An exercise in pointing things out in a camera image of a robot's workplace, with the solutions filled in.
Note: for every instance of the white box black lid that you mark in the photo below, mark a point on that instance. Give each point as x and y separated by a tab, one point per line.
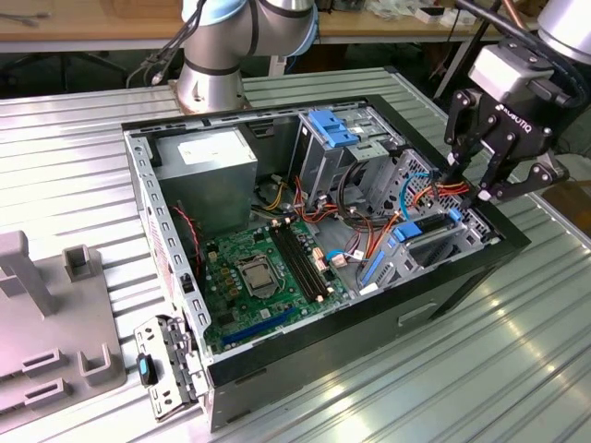
431	16

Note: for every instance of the wooden desk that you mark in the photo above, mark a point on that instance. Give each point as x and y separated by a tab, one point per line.
92	25

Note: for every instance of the brown cardboard box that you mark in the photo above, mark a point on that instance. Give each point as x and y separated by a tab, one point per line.
572	207

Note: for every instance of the plain white box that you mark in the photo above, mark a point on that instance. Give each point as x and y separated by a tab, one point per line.
454	20

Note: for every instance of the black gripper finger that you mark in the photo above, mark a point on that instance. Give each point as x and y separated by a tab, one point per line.
454	124
522	184

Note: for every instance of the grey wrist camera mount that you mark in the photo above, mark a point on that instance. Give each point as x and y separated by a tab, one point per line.
503	69

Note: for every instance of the blue plastic drive bracket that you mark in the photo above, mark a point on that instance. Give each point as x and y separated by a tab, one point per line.
331	129

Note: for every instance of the small black plastic latch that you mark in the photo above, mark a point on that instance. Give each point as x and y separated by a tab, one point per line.
187	285

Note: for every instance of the CPU socket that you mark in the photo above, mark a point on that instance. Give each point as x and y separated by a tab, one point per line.
245	277

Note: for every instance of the grey parts rack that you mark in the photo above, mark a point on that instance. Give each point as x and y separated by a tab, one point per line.
69	323

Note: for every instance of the black PC case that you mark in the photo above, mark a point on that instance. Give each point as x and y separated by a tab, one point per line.
369	332

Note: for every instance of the grey power supply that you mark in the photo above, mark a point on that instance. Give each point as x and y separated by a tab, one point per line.
208	194

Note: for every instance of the silver hinged slot bracket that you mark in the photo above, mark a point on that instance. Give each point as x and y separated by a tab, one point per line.
148	333

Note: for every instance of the black stand pole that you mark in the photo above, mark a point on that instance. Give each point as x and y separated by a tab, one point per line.
478	39

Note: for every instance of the copper coloured tube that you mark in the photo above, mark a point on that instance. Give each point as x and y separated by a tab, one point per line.
512	14

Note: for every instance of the black RAM slot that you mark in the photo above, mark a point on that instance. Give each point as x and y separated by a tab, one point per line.
309	257
292	264
304	259
297	262

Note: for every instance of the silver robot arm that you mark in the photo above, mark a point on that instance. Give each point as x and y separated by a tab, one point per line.
208	78

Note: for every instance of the metal optical drive cage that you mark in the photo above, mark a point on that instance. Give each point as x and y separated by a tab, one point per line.
319	166

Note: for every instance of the blue expansion slot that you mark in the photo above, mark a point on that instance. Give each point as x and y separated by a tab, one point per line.
259	326

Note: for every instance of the silver CPU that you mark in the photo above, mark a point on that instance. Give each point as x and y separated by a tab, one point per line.
258	278

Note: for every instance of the perforated metal disk bay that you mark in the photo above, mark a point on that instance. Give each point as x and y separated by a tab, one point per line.
472	234

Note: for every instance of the black latch blue face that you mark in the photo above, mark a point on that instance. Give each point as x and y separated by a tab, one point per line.
144	369

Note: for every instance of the green motherboard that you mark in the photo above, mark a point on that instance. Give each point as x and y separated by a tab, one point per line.
273	307

